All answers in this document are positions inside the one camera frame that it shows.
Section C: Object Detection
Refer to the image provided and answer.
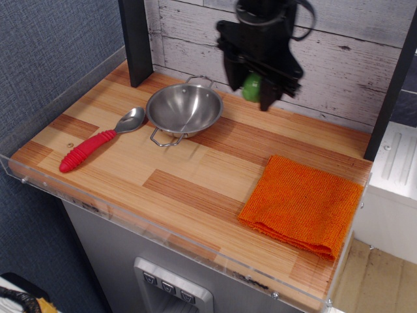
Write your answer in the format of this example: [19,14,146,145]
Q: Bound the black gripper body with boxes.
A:
[216,18,303,97]

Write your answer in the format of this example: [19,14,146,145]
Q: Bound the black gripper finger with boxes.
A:
[223,53,249,91]
[260,78,283,112]

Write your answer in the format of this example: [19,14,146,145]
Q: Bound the green yellow toy corn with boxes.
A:
[242,72,261,102]

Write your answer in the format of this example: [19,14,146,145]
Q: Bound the silver metal bowl with handles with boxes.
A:
[146,75,223,147]

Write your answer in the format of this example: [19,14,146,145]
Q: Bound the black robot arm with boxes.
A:
[216,1,305,112]

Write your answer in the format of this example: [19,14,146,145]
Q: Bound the orange folded cloth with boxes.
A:
[238,155,364,261]

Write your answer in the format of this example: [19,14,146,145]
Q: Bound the white ribbed toy counter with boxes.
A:
[353,122,416,263]

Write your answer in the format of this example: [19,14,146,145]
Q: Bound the clear acrylic table guard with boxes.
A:
[7,47,371,312]

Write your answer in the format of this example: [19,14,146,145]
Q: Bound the grey toy fridge cabinet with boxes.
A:
[63,201,297,312]

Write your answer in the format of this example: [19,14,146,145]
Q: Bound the silver dispenser panel with buttons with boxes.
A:
[134,257,214,312]

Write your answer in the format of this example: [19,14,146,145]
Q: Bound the black and yellow object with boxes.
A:
[1,273,59,312]

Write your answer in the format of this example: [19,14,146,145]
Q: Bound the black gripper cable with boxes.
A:
[291,0,317,42]

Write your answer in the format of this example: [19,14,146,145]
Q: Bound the red handled metal spoon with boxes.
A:
[59,107,145,173]

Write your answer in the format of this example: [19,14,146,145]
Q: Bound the left black upright post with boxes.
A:
[118,0,153,87]

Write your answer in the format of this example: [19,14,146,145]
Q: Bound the black upright post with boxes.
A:
[364,12,416,161]
[118,0,153,87]

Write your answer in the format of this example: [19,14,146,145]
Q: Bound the right black upright post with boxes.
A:
[364,12,416,161]

